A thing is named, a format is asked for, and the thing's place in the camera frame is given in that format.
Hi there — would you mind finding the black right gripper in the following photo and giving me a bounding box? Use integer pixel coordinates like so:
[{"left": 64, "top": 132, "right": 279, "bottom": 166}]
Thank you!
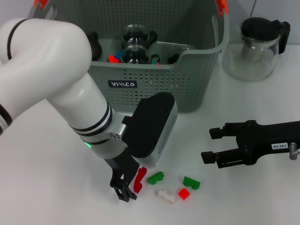
[{"left": 201, "top": 120, "right": 300, "bottom": 169}]

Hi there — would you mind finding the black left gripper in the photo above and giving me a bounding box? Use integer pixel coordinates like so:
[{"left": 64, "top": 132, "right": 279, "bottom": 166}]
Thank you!
[{"left": 104, "top": 151, "right": 139, "bottom": 203}]

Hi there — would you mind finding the dark red curved toy brick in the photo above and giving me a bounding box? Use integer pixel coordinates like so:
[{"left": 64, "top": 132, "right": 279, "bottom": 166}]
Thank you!
[{"left": 133, "top": 166, "right": 148, "bottom": 193}]

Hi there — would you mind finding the grey-green perforated storage bin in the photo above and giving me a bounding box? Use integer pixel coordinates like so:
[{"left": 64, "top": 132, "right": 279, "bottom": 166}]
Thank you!
[{"left": 29, "top": 0, "right": 230, "bottom": 113}]

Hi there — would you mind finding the green toy brick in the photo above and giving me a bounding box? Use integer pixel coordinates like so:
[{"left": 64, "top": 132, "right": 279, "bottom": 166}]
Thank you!
[
  {"left": 147, "top": 171, "right": 165, "bottom": 185},
  {"left": 182, "top": 176, "right": 202, "bottom": 190}
]

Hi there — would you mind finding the white toy brick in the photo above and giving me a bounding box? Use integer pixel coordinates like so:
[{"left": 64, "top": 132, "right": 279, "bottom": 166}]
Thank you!
[{"left": 158, "top": 189, "right": 176, "bottom": 205}]

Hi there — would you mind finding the red square toy brick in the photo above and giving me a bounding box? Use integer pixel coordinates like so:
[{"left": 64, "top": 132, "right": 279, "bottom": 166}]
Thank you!
[{"left": 178, "top": 187, "right": 191, "bottom": 201}]

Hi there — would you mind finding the glass teapot black lid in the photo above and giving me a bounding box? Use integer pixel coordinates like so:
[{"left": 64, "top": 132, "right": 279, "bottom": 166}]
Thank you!
[{"left": 222, "top": 16, "right": 292, "bottom": 82}]

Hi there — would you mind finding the dark clay teapot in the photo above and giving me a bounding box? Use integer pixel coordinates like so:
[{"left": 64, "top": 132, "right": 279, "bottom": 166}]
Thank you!
[{"left": 88, "top": 31, "right": 103, "bottom": 60}]

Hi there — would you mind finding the left wrist camera housing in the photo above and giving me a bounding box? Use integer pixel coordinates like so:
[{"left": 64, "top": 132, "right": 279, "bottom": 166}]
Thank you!
[{"left": 121, "top": 91, "right": 178, "bottom": 169}]

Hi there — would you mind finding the right arm cable with connector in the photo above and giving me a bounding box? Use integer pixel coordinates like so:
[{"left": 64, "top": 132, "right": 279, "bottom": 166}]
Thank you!
[{"left": 289, "top": 142, "right": 300, "bottom": 160}]

